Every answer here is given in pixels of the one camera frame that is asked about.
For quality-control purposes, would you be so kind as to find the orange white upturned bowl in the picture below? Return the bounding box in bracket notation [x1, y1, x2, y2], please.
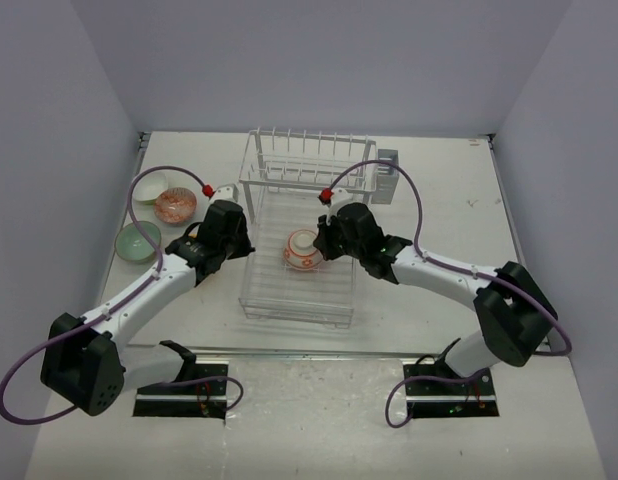
[282, 229, 323, 271]

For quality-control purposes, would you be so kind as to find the blue zigzag patterned bowl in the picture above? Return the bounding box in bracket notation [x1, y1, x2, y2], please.
[153, 187, 197, 225]

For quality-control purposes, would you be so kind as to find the mint green bowl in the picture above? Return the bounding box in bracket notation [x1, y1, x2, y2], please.
[114, 221, 162, 264]

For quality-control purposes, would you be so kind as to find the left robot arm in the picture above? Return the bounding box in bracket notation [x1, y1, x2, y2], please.
[40, 199, 254, 416]

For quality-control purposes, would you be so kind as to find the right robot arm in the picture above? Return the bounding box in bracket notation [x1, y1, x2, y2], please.
[314, 202, 556, 393]

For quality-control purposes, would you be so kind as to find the grey cutlery holder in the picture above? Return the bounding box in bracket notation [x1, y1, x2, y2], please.
[371, 149, 399, 205]

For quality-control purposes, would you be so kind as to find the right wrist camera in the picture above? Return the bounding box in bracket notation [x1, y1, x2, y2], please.
[318, 187, 357, 223]

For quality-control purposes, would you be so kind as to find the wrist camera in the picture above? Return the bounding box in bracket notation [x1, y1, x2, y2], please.
[318, 187, 357, 223]
[211, 184, 239, 203]

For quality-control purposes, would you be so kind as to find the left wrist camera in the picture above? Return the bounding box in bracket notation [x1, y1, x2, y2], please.
[211, 184, 239, 203]

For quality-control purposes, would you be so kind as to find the white wire dish rack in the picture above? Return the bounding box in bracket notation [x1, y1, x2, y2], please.
[239, 128, 377, 328]

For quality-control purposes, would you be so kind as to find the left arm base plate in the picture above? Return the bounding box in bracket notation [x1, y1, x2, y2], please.
[132, 380, 228, 420]

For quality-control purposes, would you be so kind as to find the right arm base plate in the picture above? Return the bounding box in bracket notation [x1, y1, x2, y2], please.
[405, 370, 499, 419]

